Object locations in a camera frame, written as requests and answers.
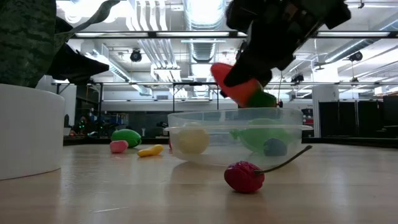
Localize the silver ventilation duct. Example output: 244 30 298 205
182 0 227 97

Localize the black overhead beam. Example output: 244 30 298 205
73 30 393 39

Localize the orange toy carrot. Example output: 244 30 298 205
210 62 278 109

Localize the clear plastic tupperware container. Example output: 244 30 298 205
164 107 314 169

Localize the yellow toy banana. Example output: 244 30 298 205
137 144 165 158

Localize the artificial green plant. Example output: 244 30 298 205
0 0 121 90

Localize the black aluminium table frame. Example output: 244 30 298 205
63 136 398 147

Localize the white plant pot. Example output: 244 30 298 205
0 83 65 181

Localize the pink toy fruit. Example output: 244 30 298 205
109 139 129 154

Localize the black ceiling spotlight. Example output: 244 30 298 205
129 49 143 63

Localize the black cabinet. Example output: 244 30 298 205
318 100 384 138

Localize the dark blue toy fruit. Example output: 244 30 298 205
263 138 289 157

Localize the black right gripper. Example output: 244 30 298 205
220 0 352 98

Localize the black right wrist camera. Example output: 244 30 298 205
226 0 254 34

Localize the yellow toy lemon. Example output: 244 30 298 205
177 121 211 155

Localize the red toy cherry with stem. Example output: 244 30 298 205
223 144 313 194

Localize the green toy pear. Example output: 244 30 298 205
229 118 295 154

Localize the green toy mango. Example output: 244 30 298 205
110 128 142 149

